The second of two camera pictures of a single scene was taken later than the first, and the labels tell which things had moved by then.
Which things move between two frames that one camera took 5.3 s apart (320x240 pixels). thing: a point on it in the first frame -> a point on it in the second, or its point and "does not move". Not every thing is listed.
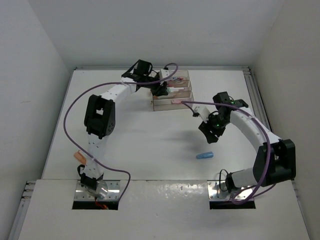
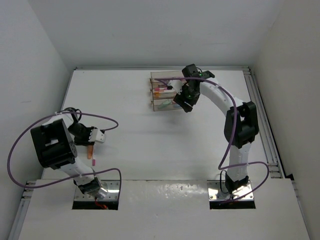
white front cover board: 162,210 does not move
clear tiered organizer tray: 179,88 does not move
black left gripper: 159,90 -> 85,141
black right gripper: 206,128 -> 186,107
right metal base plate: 217,190 does not move
